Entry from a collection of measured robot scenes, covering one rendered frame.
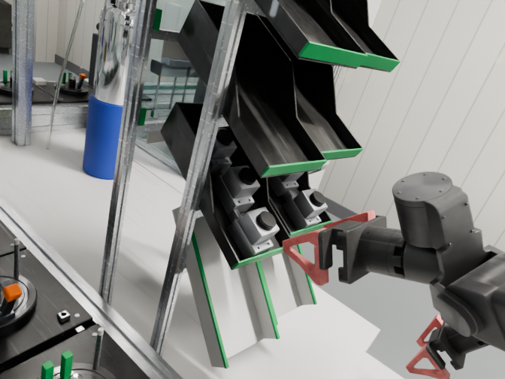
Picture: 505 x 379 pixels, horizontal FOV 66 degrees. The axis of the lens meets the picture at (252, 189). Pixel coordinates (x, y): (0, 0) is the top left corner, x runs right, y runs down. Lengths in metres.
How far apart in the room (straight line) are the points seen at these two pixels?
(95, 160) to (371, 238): 1.13
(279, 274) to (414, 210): 0.51
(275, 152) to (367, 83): 2.93
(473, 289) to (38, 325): 0.67
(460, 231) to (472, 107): 2.92
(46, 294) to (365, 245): 0.60
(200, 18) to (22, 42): 0.99
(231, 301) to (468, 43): 2.87
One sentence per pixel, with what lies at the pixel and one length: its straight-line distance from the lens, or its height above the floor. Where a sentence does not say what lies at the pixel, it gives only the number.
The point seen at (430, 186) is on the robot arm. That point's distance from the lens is 0.43.
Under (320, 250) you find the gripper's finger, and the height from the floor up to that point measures 1.32.
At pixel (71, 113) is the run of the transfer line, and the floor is 0.93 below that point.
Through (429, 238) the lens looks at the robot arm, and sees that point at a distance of 0.43.
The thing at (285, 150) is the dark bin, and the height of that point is 1.37.
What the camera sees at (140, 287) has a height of 0.86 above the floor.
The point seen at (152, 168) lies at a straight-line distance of 1.61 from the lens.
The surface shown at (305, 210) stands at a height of 1.24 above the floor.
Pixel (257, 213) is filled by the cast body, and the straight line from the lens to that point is 0.61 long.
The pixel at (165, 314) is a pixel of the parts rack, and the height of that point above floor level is 1.02.
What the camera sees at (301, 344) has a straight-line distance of 1.03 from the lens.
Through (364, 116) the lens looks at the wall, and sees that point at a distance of 3.49.
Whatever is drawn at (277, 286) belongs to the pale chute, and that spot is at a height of 1.03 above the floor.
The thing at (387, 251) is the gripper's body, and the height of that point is 1.35.
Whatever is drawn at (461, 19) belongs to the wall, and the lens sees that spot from 3.37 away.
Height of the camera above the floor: 1.56
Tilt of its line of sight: 25 degrees down
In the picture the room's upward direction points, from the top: 17 degrees clockwise
